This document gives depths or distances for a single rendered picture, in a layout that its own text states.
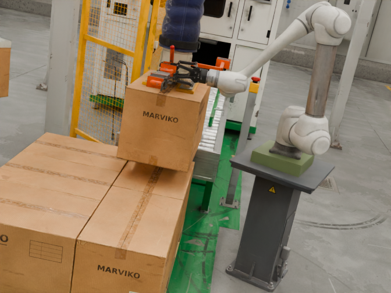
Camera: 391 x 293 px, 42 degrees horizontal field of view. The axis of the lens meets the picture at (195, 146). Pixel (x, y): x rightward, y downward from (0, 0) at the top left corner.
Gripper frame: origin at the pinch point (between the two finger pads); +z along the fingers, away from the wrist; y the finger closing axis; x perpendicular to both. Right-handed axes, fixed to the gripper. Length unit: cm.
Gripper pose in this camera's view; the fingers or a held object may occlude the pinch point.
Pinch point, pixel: (169, 69)
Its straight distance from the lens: 270.1
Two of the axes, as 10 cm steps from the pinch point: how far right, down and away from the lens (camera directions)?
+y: -1.8, 9.3, 3.3
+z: -9.8, -2.0, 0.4
